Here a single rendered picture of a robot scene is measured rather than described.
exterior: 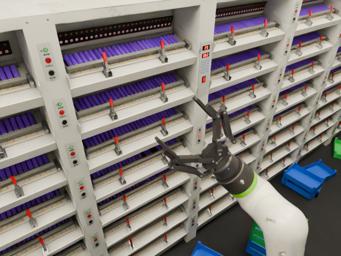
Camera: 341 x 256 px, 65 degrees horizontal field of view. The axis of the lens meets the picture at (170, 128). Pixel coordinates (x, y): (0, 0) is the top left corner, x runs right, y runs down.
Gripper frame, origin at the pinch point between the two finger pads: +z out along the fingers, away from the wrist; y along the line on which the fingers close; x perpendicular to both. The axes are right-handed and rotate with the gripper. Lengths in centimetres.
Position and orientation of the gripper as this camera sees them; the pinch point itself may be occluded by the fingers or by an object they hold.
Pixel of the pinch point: (178, 121)
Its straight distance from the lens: 64.9
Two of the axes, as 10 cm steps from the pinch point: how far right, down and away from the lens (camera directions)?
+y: 6.9, -7.2, -0.3
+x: 2.7, 2.9, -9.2
